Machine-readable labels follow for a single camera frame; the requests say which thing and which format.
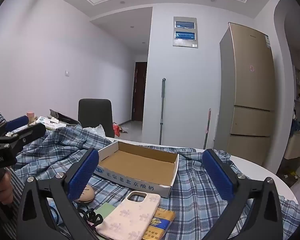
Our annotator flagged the grey mop handle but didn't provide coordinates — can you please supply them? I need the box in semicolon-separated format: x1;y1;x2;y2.
159;78;166;145

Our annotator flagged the white green carton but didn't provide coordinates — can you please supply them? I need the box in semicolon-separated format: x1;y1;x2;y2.
36;116;67;130

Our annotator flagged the gold refrigerator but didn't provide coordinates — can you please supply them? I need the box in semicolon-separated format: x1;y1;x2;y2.
214;22;277;167

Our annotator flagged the dark bag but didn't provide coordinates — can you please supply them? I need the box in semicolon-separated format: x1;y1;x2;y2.
49;109;82;127

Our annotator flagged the black hair tie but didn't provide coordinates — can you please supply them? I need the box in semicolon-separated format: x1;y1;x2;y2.
80;209;104;228

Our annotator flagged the shallow cardboard box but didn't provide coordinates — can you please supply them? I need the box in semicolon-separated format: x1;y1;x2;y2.
94;141;180;198

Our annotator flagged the blue plaid cloth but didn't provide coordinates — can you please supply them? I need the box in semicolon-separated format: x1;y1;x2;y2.
15;124;300;240

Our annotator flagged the beige round disc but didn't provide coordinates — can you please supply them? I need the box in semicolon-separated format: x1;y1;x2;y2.
74;185;95;203

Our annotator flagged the dark wooden door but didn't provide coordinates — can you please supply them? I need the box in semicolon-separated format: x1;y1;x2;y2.
131;62;148;122

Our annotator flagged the cream phone case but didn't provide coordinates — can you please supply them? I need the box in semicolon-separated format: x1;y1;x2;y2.
95;191;162;240

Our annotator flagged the grey electrical panel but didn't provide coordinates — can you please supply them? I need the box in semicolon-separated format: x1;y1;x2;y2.
173;16;198;48

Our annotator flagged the green note pad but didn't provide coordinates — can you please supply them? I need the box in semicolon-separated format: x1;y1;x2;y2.
97;202;117;220

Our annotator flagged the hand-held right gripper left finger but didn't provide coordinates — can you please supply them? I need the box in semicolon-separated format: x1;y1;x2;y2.
16;148;100;240

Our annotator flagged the red item on floor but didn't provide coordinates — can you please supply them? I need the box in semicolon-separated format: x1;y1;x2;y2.
113;122;123;137

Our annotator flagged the yellow cigarette pack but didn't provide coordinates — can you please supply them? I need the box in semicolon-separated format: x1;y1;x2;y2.
141;207;176;240

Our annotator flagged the black chair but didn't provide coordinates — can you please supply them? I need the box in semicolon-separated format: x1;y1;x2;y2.
78;99;115;138

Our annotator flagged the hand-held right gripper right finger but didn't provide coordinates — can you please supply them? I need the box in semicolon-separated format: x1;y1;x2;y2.
201;149;283;240

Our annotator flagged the white cabinet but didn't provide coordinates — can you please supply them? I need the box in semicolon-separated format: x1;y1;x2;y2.
284;127;300;160

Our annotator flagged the person's left hand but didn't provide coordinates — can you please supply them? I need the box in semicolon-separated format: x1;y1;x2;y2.
0;173;14;205

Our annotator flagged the white plastic bag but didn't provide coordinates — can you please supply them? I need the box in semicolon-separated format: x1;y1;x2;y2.
84;124;107;139

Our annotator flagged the pink broom handle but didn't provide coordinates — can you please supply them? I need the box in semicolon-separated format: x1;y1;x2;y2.
203;108;212;149

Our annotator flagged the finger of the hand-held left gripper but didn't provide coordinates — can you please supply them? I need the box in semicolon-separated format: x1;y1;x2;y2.
0;116;30;140
5;123;47;155

